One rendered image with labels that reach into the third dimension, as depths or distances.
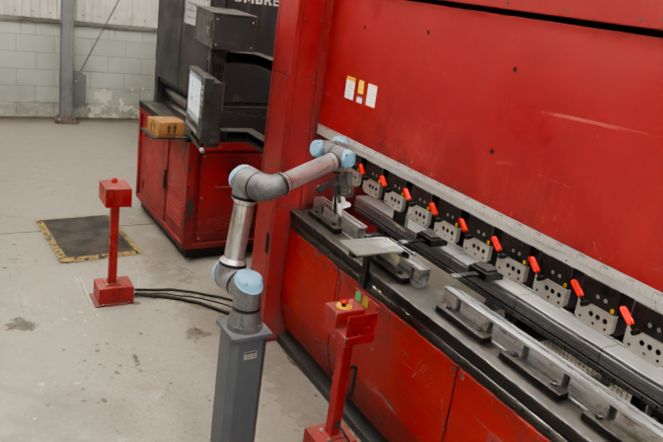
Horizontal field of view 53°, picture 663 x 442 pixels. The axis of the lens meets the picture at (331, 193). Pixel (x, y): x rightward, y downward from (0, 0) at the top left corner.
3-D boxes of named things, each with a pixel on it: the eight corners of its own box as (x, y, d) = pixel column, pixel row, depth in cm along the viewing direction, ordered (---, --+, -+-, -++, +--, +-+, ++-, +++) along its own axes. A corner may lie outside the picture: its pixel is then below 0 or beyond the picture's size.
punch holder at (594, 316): (572, 317, 234) (584, 273, 229) (589, 314, 238) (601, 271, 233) (608, 338, 222) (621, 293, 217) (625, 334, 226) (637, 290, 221)
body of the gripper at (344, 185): (353, 198, 298) (353, 171, 298) (334, 198, 296) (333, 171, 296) (350, 197, 305) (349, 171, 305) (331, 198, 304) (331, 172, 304)
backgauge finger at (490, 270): (442, 274, 304) (444, 263, 303) (484, 268, 317) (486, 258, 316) (459, 285, 295) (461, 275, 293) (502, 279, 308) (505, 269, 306)
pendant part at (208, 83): (184, 123, 410) (188, 64, 400) (204, 124, 415) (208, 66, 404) (199, 142, 371) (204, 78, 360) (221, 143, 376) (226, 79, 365)
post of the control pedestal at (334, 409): (324, 431, 323) (339, 331, 308) (333, 428, 326) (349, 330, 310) (330, 438, 319) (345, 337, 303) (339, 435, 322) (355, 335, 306)
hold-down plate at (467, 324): (434, 310, 293) (436, 304, 292) (444, 309, 296) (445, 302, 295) (480, 344, 269) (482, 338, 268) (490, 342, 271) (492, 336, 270)
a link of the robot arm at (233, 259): (225, 299, 275) (249, 172, 263) (206, 284, 286) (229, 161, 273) (249, 296, 283) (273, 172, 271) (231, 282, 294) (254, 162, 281)
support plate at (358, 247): (337, 242, 324) (338, 240, 324) (383, 238, 337) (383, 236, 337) (357, 257, 309) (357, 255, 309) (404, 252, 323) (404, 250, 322)
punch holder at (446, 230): (432, 233, 299) (439, 197, 294) (447, 231, 303) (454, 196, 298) (454, 246, 287) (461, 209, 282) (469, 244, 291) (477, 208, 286)
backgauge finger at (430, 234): (392, 240, 337) (394, 231, 336) (432, 237, 350) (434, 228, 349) (405, 250, 328) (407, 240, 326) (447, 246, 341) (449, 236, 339)
